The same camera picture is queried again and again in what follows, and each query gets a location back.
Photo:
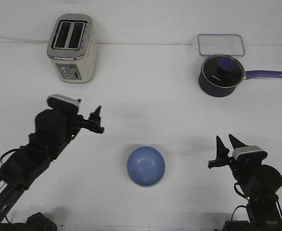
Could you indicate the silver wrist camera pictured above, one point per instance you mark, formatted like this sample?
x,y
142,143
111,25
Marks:
x,y
249,152
52,99

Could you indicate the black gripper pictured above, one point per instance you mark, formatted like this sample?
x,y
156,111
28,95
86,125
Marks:
x,y
56,126
253,177

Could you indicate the glass pot lid blue knob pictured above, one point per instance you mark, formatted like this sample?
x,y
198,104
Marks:
x,y
222,71

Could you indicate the blue bowl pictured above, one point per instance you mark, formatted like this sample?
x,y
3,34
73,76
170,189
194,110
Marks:
x,y
145,166

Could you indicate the clear blue-rimmed container lid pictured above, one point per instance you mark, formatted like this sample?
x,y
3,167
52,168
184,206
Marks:
x,y
227,44

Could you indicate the dark blue saucepan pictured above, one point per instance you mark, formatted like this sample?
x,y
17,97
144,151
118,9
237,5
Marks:
x,y
223,92

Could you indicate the silver cream toaster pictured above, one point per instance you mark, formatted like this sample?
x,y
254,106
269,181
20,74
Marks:
x,y
73,48

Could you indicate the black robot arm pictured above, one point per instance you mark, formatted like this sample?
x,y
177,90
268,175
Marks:
x,y
264,212
21,169

